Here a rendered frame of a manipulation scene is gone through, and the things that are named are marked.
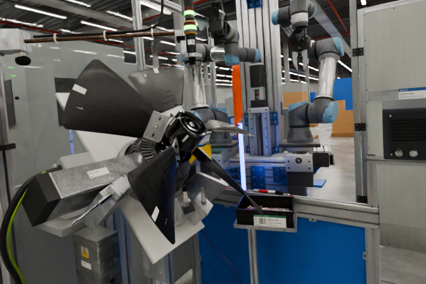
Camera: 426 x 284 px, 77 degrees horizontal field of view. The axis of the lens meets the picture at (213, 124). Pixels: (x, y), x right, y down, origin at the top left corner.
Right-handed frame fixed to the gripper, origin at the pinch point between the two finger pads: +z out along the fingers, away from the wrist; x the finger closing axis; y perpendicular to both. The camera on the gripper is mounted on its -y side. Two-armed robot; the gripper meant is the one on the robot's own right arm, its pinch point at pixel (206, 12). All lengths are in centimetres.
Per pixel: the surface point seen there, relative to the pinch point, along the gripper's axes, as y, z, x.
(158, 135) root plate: 47, 33, 6
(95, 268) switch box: 92, 38, 32
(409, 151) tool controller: 58, -3, -69
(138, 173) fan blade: 52, 57, -5
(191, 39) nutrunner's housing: 14.8, 18.2, -1.1
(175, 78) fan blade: 26.5, 10.9, 10.8
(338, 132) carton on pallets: 152, -909, -83
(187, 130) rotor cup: 45, 32, -4
